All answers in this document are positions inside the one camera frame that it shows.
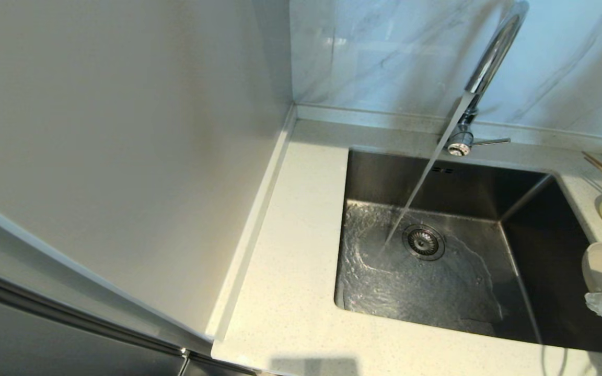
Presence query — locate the stainless steel sink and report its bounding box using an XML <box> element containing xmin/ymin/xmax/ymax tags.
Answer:
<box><xmin>334</xmin><ymin>146</ymin><xmax>602</xmax><ymax>351</ymax></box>

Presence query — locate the round metal drain strainer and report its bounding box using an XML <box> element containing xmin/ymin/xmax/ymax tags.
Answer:
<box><xmin>403</xmin><ymin>224</ymin><xmax>446</xmax><ymax>261</ymax></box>

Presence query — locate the chrome gooseneck faucet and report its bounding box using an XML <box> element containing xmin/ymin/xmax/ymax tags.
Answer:
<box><xmin>446</xmin><ymin>0</ymin><xmax>530</xmax><ymax>157</ymax></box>

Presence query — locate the grey refrigerator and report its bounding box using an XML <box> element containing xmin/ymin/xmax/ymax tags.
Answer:
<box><xmin>0</xmin><ymin>193</ymin><xmax>260</xmax><ymax>376</ymax></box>

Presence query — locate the chrome refrigerator handle strip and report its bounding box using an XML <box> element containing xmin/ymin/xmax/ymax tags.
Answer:
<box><xmin>0</xmin><ymin>264</ymin><xmax>193</xmax><ymax>376</ymax></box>

